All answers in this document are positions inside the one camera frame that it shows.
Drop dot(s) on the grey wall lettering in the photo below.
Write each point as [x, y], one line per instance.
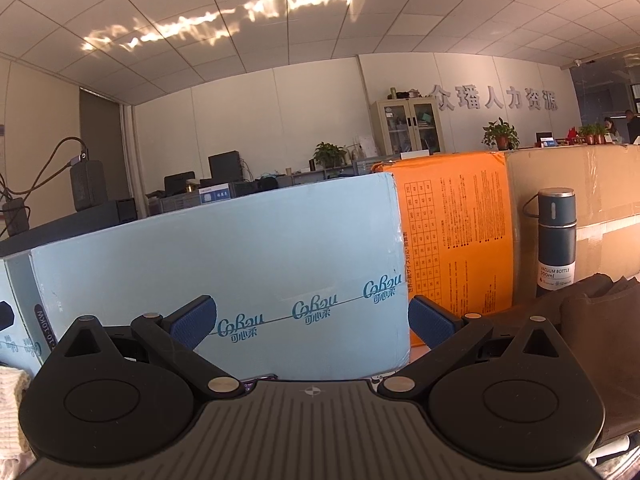
[492, 96]

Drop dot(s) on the tall green potted plant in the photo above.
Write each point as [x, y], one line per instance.
[501, 132]

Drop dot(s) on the pink knitted sweater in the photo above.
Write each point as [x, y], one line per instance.
[14, 405]

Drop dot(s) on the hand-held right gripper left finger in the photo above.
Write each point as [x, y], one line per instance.
[192, 322]

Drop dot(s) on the brown cardboard box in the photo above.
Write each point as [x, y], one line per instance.
[605, 195]

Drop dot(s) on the small plants in red pots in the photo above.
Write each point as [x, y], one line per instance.
[594, 132]

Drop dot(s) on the large light blue cardboard box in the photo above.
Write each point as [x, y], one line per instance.
[250, 250]

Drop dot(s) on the orange cardboard box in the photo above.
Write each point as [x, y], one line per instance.
[450, 230]

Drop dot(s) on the large black computer monitor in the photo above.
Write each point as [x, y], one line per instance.
[225, 166]

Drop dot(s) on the bushy green potted plant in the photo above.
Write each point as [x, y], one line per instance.
[330, 154]

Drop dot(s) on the small light blue cardboard box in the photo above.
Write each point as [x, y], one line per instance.
[20, 290]

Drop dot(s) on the grey glass-door cabinet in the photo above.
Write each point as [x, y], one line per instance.
[407, 127]

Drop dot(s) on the small black computer monitor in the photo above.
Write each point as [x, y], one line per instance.
[179, 182]

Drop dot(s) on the brown garment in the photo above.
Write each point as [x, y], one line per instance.
[600, 330]

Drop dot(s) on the small black power adapter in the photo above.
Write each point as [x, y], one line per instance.
[15, 217]

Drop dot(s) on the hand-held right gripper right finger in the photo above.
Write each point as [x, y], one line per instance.
[430, 325]

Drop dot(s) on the dark blue vacuum bottle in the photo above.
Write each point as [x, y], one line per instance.
[556, 245]

